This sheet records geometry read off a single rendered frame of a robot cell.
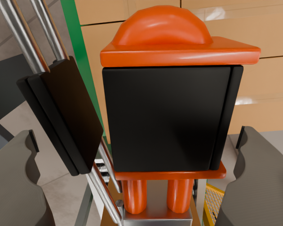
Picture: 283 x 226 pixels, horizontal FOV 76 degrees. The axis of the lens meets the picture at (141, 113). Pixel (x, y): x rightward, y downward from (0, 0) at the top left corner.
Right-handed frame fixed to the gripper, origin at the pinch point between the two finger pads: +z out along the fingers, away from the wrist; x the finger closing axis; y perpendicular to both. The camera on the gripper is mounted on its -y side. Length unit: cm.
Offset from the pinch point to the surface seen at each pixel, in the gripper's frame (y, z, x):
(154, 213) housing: 9.2, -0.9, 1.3
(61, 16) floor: -6, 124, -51
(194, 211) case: 65, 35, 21
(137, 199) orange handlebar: 7.2, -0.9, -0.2
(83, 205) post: 119, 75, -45
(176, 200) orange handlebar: 7.5, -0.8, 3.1
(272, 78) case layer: 21, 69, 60
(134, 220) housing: 9.3, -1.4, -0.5
